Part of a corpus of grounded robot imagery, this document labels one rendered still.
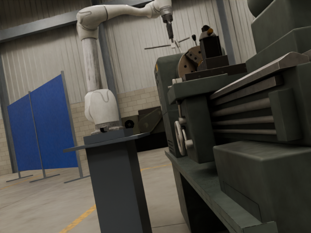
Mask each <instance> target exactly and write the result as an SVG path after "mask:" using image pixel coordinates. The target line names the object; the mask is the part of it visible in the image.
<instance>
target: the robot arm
mask: <svg viewBox="0 0 311 233"><path fill-rule="evenodd" d="M171 5H172V1H171V0H155V1H153V2H151V3H148V4H146V6H145V7H144V8H135V7H132V6H128V5H96V6H90V7H86V8H83V9H81V10H80V11H79V12H78V13H77V20H78V21H77V26H76V28H77V32H78V35H79V39H80V40H81V41H82V47H83V55H84V63H85V71H86V79H87V91H88V93H87V94H86V96H85V116H86V118H87V119H88V120H89V121H90V122H92V123H94V124H95V129H96V131H94V132H92V133H91V135H95V134H101V133H105V132H110V131H115V130H120V129H125V127H122V126H121V125H120V121H119V115H118V107H117V103H116V99H115V97H114V95H113V93H112V92H111V91H110V90H109V89H102V83H101V75H100V65H99V57H98V49H97V39H98V32H99V24H100V23H101V22H103V21H106V20H109V19H111V18H113V17H116V16H118V15H122V14H128V15H134V16H147V17H148V18H151V19H155V18H157V17H159V16H160V15H161V17H162V20H163V23H166V28H167V32H168V37H169V40H170V44H171V49H175V42H174V35H173V29H172V23H171V22H172V21H173V16H172V15H173V11H172V6H171Z"/></svg>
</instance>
